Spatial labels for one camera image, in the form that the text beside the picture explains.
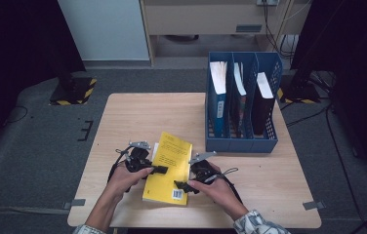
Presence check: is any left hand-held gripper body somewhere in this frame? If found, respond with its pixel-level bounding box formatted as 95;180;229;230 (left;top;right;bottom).
124;139;156;174

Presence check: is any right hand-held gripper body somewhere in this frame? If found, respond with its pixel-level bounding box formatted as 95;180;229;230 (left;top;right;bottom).
187;150;225;185

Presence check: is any yellow book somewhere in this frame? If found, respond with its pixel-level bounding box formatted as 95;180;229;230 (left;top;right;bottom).
142;131;193;207

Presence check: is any blue file rack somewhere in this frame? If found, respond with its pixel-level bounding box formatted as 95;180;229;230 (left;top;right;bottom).
205;51;284;154

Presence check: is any blue book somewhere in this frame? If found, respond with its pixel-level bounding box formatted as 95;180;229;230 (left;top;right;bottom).
208;60;229;139

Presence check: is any black book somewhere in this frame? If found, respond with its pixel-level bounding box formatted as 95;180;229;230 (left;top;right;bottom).
252;71;276;137

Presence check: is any teal illustrated book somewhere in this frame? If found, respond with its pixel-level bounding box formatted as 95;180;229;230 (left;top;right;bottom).
231;61;248;139

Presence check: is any person's left hand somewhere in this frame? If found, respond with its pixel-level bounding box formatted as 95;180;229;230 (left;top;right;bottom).
104;162;155;205

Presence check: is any person's right hand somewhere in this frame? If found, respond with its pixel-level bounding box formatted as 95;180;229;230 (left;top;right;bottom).
186;161;243;220

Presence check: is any grey tape piece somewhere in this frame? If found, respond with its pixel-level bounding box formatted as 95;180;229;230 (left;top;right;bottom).
62;198;87;210
303;201;325;211

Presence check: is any black striped stand base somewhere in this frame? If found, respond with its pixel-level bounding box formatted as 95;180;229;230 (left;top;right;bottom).
48;61;98;106
277;69;321;105

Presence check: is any white panel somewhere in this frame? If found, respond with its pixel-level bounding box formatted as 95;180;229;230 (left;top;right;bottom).
56;0;150;61

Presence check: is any grey cabinet label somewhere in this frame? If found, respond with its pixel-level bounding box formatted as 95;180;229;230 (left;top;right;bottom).
235;23;263;33

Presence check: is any beige cabinet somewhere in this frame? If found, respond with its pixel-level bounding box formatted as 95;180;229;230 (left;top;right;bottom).
139;0;314;67

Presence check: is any black curtain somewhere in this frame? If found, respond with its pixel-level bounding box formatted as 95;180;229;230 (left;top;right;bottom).
290;0;367;183
0;0;87;164

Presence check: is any left hand-held gripper cable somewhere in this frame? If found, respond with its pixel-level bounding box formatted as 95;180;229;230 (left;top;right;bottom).
106;145;133;193

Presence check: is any hand-held gripper cable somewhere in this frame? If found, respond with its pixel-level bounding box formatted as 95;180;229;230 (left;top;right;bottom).
219;167;245;207
106;145;133;193

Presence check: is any right hand-held gripper cable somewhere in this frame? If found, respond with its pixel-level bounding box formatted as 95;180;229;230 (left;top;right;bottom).
219;167;245;207

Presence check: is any thin black floor cable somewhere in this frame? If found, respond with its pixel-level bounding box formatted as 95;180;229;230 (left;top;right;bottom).
5;105;29;125

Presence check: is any long black floor cable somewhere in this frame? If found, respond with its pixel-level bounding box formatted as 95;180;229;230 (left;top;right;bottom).
325;106;367;228

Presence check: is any bundle of hanging cables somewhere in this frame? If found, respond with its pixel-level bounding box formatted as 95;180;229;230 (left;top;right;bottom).
262;0;303;61

